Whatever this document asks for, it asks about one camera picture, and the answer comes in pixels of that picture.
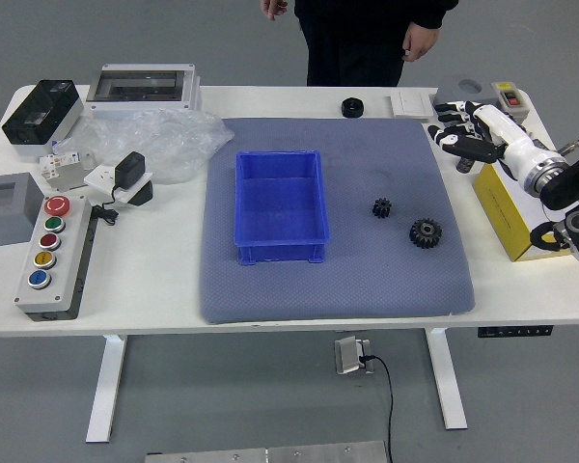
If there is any blue plastic box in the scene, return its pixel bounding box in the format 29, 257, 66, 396
234, 150, 332, 267

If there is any black power adapter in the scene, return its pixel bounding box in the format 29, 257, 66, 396
113, 150, 147, 190

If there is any silver floor socket box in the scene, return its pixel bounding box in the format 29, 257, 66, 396
333, 337, 376, 376

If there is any yellow white cardboard box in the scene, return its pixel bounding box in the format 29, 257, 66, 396
472, 161, 578, 263

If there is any clear plastic bag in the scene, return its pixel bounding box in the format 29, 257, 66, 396
52, 106, 235, 185

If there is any black table control panel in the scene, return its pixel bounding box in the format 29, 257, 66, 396
478, 325, 555, 339

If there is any big black gear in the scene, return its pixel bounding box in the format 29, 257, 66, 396
408, 217, 444, 251

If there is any black adapter cord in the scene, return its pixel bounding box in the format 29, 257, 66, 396
90, 185, 121, 226

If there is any grey red-button switch box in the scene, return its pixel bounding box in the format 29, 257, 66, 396
490, 81, 532, 123

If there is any white table leg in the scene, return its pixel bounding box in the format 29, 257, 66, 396
85, 333, 127, 444
424, 327, 468, 431

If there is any black floor cable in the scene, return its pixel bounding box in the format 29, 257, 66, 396
359, 354, 395, 463

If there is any person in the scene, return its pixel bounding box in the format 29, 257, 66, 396
293, 0, 459, 88

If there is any person's right hand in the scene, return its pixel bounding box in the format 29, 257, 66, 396
260, 0, 290, 21

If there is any grey-blue padded mat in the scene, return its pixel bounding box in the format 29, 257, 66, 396
198, 117, 477, 325

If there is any grey metal plate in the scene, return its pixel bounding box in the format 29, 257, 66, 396
144, 440, 388, 463

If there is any grey block with square recess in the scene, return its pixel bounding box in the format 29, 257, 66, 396
0, 172, 46, 248

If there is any black-lid white enclosure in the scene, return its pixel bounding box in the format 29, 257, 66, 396
1, 79, 85, 157

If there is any white socket on black base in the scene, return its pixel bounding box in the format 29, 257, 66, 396
83, 163, 155, 208

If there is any grey clear-lid distribution box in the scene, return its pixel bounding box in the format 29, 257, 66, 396
85, 63, 203, 120

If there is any white circuit breaker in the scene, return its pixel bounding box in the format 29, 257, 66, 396
38, 149, 97, 190

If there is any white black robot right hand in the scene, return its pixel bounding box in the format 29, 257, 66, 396
427, 99, 562, 187

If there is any five-button grey control box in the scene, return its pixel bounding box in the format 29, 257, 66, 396
14, 194, 97, 322

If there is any person's left hand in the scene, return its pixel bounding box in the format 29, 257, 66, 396
401, 23, 439, 63

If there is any white wall switch panel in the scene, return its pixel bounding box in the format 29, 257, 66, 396
390, 90, 435, 120

